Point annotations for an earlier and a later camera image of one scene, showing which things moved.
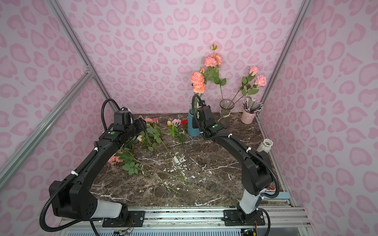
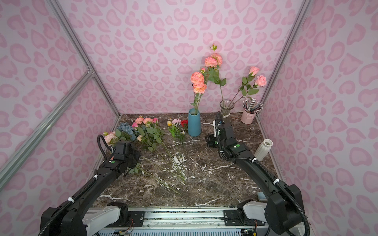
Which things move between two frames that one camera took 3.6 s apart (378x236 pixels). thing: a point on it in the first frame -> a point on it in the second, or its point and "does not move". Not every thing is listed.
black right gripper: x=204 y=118 -> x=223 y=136
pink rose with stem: x=214 y=75 does not move
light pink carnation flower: x=176 y=120 does not move
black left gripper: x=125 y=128 -> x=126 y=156
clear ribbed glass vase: x=226 y=105 does not move
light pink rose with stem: x=261 y=81 does not move
